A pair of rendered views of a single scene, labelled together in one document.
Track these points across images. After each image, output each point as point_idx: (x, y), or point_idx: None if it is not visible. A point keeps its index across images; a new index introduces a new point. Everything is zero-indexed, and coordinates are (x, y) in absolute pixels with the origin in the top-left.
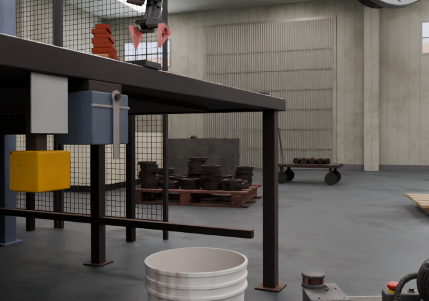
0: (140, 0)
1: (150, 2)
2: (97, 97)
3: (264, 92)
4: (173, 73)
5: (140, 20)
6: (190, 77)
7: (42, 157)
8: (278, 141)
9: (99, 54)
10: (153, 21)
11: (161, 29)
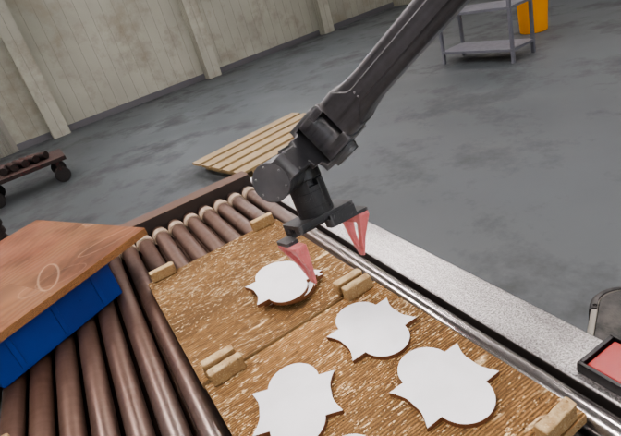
0: (301, 182)
1: (312, 175)
2: None
3: (247, 175)
4: (557, 318)
5: (314, 223)
6: (503, 290)
7: None
8: None
9: (566, 414)
10: (347, 213)
11: (367, 222)
